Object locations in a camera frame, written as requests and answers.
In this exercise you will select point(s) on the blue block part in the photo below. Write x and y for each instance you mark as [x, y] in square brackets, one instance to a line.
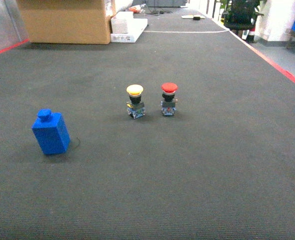
[51, 132]

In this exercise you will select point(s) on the yellow mushroom push button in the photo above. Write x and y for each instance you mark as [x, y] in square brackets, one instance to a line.
[135, 107]

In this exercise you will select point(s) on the red mushroom push button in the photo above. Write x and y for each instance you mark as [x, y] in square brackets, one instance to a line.
[168, 104]

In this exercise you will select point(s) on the white flat box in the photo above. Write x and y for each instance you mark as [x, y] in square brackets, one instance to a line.
[139, 25]

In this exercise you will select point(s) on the white small box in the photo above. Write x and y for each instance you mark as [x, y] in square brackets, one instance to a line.
[122, 22]

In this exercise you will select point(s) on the flat items on floor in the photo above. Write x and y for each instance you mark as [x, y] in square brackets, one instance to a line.
[195, 17]

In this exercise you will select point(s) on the black office chair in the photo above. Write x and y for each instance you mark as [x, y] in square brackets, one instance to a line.
[240, 14]

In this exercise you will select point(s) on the large cardboard box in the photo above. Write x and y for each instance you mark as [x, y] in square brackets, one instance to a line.
[68, 21]

